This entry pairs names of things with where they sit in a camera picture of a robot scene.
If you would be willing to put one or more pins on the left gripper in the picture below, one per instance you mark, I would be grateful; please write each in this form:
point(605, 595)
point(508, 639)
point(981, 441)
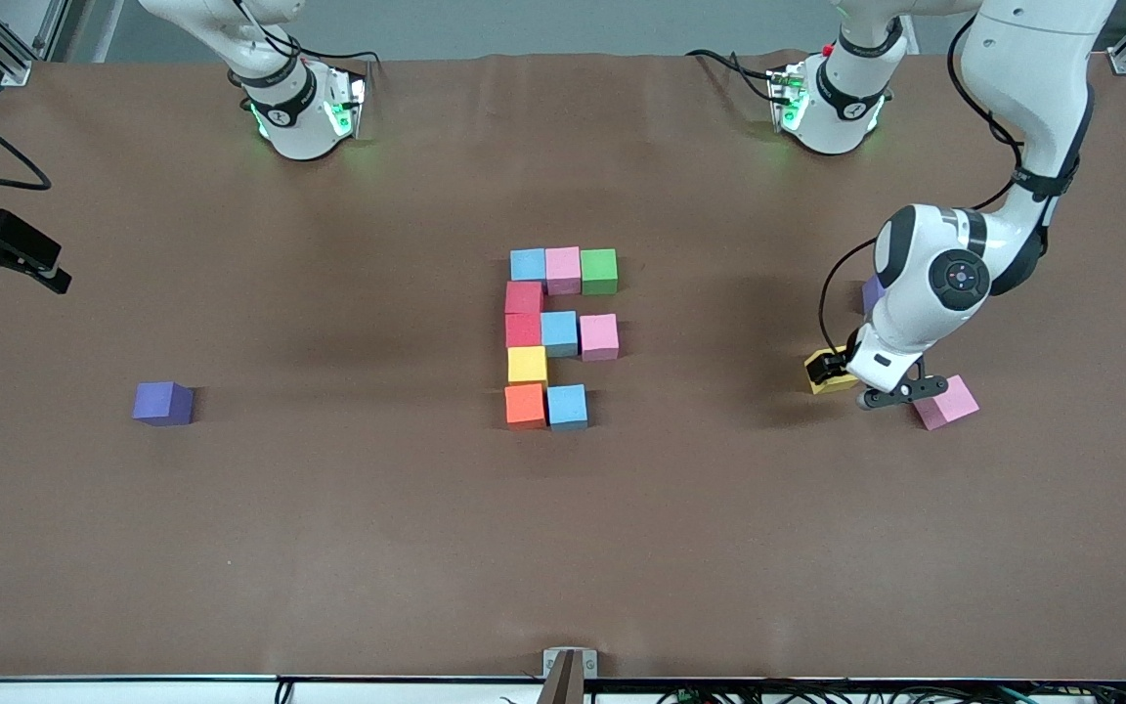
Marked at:
point(833, 367)

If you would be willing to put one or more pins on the yellow foam cube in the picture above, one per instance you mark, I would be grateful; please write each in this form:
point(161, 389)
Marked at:
point(835, 387)
point(528, 365)

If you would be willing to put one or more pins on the pink foam cube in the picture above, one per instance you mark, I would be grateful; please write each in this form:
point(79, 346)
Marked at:
point(954, 406)
point(563, 270)
point(599, 337)

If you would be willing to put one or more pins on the green foam cube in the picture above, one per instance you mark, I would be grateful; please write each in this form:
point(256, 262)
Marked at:
point(599, 272)

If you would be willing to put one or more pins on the blue foam cube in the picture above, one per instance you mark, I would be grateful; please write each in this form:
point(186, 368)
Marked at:
point(559, 332)
point(568, 406)
point(528, 264)

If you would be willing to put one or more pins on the orange foam cube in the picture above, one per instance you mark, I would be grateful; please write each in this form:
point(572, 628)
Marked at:
point(525, 405)

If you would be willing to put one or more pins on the red foam cube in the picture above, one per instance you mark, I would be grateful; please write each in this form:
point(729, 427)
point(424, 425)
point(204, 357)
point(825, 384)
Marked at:
point(522, 330)
point(524, 296)

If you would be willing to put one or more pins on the right arm base connector plate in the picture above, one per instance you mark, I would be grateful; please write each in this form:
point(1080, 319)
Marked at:
point(353, 98)

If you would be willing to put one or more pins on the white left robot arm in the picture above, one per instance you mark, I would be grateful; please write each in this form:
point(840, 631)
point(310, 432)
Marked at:
point(1032, 59)

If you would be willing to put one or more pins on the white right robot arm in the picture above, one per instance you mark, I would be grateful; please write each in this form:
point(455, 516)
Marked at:
point(299, 127)

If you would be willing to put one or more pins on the left arm base connector plate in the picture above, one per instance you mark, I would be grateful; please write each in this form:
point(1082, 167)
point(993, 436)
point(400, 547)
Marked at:
point(786, 98)

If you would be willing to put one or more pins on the purple foam cube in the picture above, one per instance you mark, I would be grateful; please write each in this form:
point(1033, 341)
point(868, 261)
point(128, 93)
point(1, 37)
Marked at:
point(873, 293)
point(162, 403)

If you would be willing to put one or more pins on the brown table mat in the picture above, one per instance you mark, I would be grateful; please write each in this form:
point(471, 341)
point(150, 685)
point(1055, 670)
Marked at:
point(563, 587)

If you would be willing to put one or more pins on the white table edge rail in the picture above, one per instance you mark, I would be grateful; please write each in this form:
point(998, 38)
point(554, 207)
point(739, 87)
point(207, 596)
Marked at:
point(133, 692)

